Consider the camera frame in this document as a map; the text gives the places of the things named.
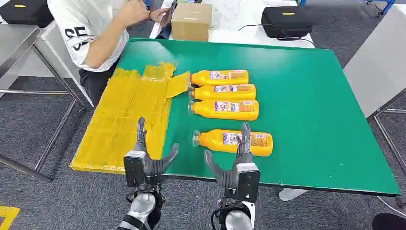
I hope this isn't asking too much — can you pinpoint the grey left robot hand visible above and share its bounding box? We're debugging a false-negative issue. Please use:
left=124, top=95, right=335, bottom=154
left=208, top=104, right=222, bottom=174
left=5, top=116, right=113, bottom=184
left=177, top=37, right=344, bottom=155
left=135, top=116, right=180, bottom=187

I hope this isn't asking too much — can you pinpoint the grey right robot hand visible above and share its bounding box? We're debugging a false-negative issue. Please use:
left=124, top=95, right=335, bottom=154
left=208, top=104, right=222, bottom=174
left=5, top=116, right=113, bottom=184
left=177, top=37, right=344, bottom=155
left=203, top=123, right=254, bottom=192

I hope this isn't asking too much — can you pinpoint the orange drink bottle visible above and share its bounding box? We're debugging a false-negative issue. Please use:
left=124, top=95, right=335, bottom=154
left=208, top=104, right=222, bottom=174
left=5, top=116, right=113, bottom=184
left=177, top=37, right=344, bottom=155
left=188, top=99, right=260, bottom=122
left=190, top=69, right=249, bottom=87
left=192, top=129, right=274, bottom=158
left=189, top=84, right=257, bottom=101

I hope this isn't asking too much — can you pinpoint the yellow sheet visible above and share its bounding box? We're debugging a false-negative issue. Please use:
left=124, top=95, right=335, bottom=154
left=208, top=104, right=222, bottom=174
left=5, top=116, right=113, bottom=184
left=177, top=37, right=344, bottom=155
left=69, top=62, right=191, bottom=175

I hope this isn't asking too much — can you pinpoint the white table leg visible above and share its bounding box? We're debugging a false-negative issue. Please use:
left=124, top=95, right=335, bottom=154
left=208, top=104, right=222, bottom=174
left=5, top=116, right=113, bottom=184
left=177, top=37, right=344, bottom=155
left=279, top=188, right=308, bottom=202

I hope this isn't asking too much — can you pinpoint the white table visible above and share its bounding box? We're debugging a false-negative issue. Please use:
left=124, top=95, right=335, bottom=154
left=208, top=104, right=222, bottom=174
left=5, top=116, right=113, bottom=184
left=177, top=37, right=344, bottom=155
left=149, top=0, right=316, bottom=50

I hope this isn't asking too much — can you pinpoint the cardboard box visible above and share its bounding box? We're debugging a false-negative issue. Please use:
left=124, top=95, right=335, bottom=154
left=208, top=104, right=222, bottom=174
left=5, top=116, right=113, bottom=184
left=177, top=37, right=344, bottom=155
left=171, top=3, right=213, bottom=43

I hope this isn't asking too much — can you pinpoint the person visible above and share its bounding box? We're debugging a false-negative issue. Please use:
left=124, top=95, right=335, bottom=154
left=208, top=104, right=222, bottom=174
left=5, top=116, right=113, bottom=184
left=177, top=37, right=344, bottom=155
left=46, top=0, right=178, bottom=107

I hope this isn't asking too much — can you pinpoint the dark phone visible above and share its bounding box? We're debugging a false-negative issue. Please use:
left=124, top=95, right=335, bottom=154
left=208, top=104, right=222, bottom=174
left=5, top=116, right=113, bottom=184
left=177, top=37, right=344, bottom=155
left=160, top=0, right=178, bottom=28

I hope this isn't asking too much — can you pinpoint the black case with yellow tag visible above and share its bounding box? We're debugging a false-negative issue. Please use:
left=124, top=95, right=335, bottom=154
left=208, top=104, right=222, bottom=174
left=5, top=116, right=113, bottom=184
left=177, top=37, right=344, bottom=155
left=261, top=6, right=313, bottom=39
left=0, top=0, right=55, bottom=29

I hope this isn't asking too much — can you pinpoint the black robot foot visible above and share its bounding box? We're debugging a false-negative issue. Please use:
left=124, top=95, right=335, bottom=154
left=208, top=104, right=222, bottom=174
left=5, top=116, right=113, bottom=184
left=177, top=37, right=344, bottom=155
left=371, top=213, right=406, bottom=230

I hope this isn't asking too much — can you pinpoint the grey table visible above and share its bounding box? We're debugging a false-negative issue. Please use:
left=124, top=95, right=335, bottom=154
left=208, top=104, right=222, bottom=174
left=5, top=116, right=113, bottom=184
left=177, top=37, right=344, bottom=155
left=343, top=3, right=406, bottom=119

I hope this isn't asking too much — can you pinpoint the steel table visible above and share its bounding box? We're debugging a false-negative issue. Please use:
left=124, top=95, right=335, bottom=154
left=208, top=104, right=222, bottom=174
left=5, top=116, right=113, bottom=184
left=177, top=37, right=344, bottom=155
left=0, top=24, right=86, bottom=183

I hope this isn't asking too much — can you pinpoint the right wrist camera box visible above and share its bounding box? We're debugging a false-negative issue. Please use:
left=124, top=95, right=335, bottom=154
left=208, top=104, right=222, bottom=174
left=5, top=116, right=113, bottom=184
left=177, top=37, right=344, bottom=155
left=236, top=162, right=261, bottom=204

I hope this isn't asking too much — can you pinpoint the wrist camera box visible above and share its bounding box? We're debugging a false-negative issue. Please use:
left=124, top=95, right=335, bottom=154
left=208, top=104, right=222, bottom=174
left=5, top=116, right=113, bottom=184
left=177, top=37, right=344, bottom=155
left=124, top=151, right=147, bottom=188
left=236, top=162, right=261, bottom=204

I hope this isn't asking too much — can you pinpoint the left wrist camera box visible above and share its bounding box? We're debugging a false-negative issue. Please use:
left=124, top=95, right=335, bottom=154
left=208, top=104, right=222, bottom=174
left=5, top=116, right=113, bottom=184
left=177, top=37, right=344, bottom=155
left=124, top=151, right=147, bottom=188

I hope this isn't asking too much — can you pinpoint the black cable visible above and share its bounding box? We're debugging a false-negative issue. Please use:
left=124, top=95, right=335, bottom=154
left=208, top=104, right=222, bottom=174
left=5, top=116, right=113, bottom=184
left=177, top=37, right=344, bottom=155
left=237, top=23, right=316, bottom=48

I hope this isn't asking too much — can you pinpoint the steel table frame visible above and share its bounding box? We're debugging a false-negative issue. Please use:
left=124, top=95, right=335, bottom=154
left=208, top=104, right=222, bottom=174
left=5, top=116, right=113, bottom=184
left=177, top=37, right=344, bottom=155
left=373, top=108, right=406, bottom=178

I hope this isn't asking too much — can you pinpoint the white cable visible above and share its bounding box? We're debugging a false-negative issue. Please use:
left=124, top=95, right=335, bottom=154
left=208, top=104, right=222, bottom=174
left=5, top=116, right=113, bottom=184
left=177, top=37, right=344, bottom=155
left=376, top=195, right=406, bottom=218

